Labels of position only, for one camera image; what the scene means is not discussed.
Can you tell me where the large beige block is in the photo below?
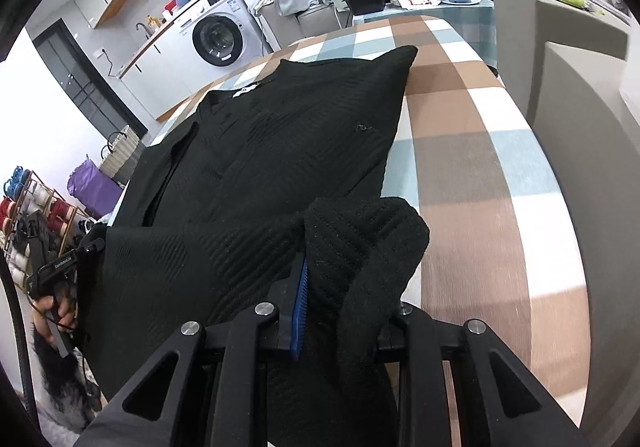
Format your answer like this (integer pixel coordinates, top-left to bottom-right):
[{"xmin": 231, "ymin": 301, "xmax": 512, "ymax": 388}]
[{"xmin": 490, "ymin": 0, "xmax": 633, "ymax": 128}]

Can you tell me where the person's left forearm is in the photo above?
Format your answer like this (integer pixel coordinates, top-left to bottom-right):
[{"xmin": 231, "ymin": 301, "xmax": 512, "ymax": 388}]
[{"xmin": 30, "ymin": 327, "xmax": 106, "ymax": 447}]

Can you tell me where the shoe rack with slippers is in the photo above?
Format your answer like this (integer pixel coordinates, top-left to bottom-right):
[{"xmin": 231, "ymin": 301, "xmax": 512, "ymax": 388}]
[{"xmin": 0, "ymin": 166, "xmax": 93, "ymax": 288}]

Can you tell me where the black knit sweater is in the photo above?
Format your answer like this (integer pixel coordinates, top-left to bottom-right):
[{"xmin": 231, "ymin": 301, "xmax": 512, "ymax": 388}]
[{"xmin": 75, "ymin": 45, "xmax": 432, "ymax": 447}]

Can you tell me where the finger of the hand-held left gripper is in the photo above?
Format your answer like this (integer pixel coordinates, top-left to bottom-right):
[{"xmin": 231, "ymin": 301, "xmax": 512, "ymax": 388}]
[{"xmin": 74, "ymin": 237, "xmax": 107, "ymax": 261}]

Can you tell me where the purple bag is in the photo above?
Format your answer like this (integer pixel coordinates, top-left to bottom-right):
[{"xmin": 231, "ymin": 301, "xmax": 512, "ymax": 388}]
[{"xmin": 66, "ymin": 154, "xmax": 123, "ymax": 218}]

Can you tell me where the person's left hand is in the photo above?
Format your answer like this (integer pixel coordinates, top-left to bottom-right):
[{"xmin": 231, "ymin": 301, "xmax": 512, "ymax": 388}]
[{"xmin": 31, "ymin": 294, "xmax": 79, "ymax": 348}]

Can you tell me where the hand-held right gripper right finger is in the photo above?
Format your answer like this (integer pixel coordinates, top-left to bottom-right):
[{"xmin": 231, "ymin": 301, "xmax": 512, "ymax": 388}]
[{"xmin": 377, "ymin": 304, "xmax": 591, "ymax": 447}]

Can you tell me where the wicker basket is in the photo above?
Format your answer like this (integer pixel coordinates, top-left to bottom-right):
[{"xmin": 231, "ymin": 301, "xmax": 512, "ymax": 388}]
[{"xmin": 99, "ymin": 124, "xmax": 146, "ymax": 188}]

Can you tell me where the white kitchen counter cabinet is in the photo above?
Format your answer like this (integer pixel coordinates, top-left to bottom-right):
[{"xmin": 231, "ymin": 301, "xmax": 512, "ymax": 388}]
[{"xmin": 107, "ymin": 9, "xmax": 201, "ymax": 112}]

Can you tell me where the small beige block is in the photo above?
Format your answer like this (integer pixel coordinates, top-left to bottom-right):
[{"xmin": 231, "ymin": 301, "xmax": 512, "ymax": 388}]
[{"xmin": 542, "ymin": 42, "xmax": 640, "ymax": 248}]

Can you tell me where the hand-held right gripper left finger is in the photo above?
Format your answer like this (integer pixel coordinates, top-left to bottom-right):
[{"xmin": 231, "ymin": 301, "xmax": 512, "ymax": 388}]
[{"xmin": 75, "ymin": 254, "xmax": 311, "ymax": 447}]

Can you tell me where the checked blanket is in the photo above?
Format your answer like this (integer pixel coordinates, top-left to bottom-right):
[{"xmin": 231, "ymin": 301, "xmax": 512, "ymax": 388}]
[{"xmin": 107, "ymin": 15, "xmax": 591, "ymax": 447}]

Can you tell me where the dark glass door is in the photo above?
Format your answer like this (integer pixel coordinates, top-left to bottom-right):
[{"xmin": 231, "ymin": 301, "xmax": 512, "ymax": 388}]
[{"xmin": 32, "ymin": 19, "xmax": 148, "ymax": 140}]

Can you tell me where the white washing machine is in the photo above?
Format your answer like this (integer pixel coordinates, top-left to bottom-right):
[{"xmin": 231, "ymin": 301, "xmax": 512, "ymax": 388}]
[{"xmin": 170, "ymin": 0, "xmax": 273, "ymax": 78}]

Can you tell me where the teal checked tablecloth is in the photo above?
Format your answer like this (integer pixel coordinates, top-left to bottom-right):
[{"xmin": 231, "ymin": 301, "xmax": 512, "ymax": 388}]
[{"xmin": 352, "ymin": 0, "xmax": 498, "ymax": 72}]

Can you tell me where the small black tray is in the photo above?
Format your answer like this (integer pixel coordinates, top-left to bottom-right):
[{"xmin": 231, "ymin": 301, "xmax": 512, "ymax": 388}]
[{"xmin": 344, "ymin": 0, "xmax": 387, "ymax": 16}]

